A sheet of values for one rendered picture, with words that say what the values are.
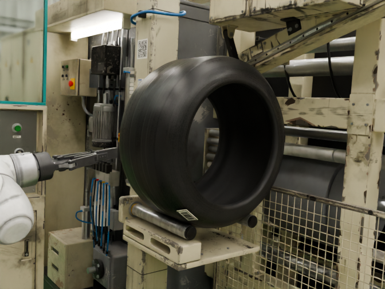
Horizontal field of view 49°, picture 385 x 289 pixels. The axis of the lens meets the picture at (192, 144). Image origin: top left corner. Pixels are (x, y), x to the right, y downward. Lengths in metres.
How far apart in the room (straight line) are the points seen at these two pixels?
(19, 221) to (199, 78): 0.65
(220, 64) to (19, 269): 1.16
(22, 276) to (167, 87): 1.04
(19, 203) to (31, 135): 0.92
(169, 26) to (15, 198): 0.99
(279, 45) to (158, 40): 0.46
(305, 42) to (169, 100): 0.61
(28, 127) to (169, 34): 0.68
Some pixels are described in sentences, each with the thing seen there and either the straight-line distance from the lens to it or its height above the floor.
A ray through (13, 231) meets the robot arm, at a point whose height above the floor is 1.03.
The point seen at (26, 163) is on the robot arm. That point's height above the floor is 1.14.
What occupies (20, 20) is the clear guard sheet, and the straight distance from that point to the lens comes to 1.83.
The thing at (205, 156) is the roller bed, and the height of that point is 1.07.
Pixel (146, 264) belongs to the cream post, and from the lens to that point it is 1.77.
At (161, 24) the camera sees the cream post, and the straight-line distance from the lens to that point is 1.68.
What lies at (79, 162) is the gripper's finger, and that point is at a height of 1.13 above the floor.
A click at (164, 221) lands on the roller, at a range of 1.44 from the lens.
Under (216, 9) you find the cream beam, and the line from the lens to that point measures 1.78.
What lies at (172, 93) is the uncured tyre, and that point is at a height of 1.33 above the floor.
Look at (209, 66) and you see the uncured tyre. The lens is 1.32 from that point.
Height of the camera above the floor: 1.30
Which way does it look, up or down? 5 degrees down
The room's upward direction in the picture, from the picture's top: 3 degrees clockwise
